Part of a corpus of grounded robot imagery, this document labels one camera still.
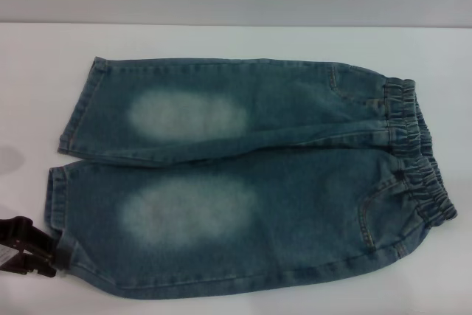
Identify blue denim shorts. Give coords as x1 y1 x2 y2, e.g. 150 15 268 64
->
44 55 460 294

